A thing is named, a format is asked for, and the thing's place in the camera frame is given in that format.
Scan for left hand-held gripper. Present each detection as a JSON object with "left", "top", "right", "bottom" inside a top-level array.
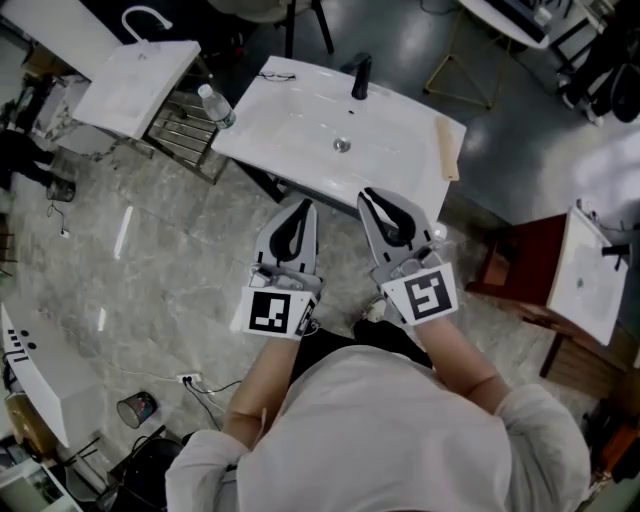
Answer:
[{"left": 242, "top": 198, "right": 324, "bottom": 341}]

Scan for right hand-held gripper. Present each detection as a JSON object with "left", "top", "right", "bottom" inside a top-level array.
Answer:
[{"left": 356, "top": 187, "right": 460, "bottom": 327}]

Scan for person's right forearm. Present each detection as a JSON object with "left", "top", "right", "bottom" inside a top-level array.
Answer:
[{"left": 419, "top": 317, "right": 511, "bottom": 416}]

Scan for person's left forearm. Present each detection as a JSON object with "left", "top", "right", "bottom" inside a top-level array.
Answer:
[{"left": 222, "top": 332, "right": 301, "bottom": 454}]

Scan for large white sink basin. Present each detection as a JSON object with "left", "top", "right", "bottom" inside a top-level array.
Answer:
[{"left": 212, "top": 55, "right": 467, "bottom": 229}]

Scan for small white sink basin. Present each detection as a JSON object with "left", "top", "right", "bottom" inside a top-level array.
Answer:
[{"left": 546, "top": 205, "right": 630, "bottom": 347}]

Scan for white rectangular sink top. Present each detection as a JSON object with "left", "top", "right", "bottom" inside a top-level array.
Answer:
[{"left": 72, "top": 39, "right": 202, "bottom": 141}]

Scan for pale wooden bar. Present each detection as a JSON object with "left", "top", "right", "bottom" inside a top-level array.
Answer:
[{"left": 436, "top": 117, "right": 461, "bottom": 182}]

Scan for person's black trousers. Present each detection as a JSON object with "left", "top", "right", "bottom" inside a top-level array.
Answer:
[{"left": 289, "top": 319, "right": 434, "bottom": 386}]

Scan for brown wooden vanity cabinet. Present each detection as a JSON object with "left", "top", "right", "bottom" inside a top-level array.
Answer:
[{"left": 464, "top": 212, "right": 640, "bottom": 396}]

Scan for clear plastic water bottle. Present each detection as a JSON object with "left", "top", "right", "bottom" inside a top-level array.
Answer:
[{"left": 197, "top": 83, "right": 237, "bottom": 131}]

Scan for tall black faucet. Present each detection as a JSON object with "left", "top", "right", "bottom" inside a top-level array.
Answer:
[{"left": 340, "top": 52, "right": 374, "bottom": 100}]

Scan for person's white shirt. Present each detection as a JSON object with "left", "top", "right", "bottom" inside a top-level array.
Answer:
[{"left": 164, "top": 344, "right": 591, "bottom": 512}]

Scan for black stool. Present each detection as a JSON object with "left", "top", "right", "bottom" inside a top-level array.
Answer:
[{"left": 269, "top": 0, "right": 336, "bottom": 59}]

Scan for small black faucet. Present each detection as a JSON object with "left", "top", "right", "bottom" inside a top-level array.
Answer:
[{"left": 601, "top": 242, "right": 629, "bottom": 271}]

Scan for black mesh wastebasket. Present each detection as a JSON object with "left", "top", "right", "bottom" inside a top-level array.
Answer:
[
  {"left": 116, "top": 391, "right": 159, "bottom": 429},
  {"left": 46, "top": 178, "right": 77, "bottom": 204}
]

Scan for marble patterned stand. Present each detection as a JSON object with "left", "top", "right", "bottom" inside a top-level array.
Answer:
[{"left": 29, "top": 74, "right": 151, "bottom": 161}]

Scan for white curved faucet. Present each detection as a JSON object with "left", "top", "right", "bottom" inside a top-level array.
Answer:
[{"left": 122, "top": 5, "right": 174, "bottom": 44}]

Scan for white cabinet with black knobs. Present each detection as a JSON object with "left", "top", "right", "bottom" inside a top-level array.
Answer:
[{"left": 0, "top": 302, "right": 104, "bottom": 449}]

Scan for gold wire frame stand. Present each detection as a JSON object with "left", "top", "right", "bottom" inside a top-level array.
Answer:
[{"left": 423, "top": 9, "right": 511, "bottom": 110}]

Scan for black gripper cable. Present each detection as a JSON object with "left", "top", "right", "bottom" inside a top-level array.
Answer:
[{"left": 183, "top": 377, "right": 244, "bottom": 431}]

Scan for white table with black frame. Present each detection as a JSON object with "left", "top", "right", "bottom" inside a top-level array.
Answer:
[{"left": 457, "top": 0, "right": 551, "bottom": 50}]

